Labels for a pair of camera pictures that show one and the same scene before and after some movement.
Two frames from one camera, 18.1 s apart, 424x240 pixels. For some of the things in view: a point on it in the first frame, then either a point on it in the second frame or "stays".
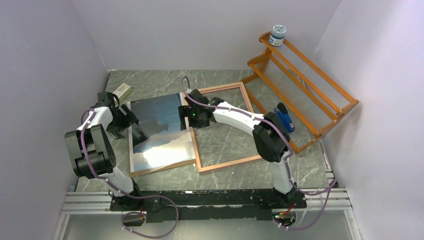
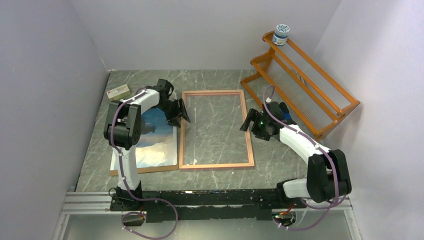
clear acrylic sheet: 158,141 -> 213,137
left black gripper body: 121,122 -> 171,109
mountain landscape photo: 158,140 stays
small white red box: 122,91 stays
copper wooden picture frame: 248,107 -> 182,133
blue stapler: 281,111 stays
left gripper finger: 118,135 -> 173,122
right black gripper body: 194,120 -> 259,127
